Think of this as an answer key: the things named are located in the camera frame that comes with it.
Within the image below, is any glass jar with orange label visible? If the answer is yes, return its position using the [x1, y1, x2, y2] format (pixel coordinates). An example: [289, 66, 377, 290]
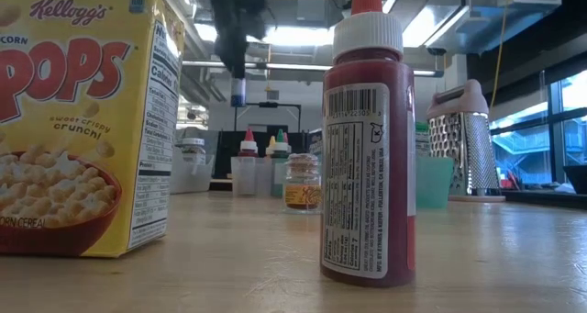
[282, 152, 323, 215]

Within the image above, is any green-capped sauce bottle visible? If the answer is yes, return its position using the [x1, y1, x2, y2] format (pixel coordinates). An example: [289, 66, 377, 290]
[270, 129, 291, 198]

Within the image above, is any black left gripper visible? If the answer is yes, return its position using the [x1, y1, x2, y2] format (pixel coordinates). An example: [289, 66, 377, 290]
[208, 0, 268, 81]

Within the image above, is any yellow hanging cord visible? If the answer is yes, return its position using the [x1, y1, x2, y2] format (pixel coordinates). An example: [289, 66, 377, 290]
[489, 3, 511, 108]

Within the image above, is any long linear ceiling light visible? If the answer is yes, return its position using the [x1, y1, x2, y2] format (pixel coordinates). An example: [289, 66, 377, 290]
[182, 59, 445, 78]

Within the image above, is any translucent white plastic bin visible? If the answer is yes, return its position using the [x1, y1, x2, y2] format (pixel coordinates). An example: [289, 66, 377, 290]
[230, 155, 294, 198]
[169, 140, 216, 196]

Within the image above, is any yellow Corn Pops cereal box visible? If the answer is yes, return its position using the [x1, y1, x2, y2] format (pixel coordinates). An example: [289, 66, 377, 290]
[0, 0, 186, 259]

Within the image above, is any white-lidded spice jar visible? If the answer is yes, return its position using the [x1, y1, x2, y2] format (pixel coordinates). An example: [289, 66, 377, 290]
[181, 137, 207, 166]

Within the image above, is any blue-capped sauce bottle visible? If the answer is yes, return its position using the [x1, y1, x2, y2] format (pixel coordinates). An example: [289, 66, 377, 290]
[230, 76, 248, 108]

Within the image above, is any dark blue cereal box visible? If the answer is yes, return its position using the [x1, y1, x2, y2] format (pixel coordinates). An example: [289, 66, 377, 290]
[305, 128, 323, 158]

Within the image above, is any green Apple Jacks cereal box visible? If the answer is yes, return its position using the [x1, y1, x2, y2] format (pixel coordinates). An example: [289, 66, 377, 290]
[415, 122, 431, 158]

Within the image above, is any black gantry frame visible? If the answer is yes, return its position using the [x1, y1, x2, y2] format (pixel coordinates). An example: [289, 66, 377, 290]
[234, 101, 303, 133]

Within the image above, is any dark bin by window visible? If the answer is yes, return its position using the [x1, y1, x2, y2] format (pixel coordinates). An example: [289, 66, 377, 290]
[562, 164, 587, 195]

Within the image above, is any steel box grater pink handle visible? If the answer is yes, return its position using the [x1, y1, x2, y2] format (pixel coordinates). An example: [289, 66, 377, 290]
[425, 78, 505, 203]

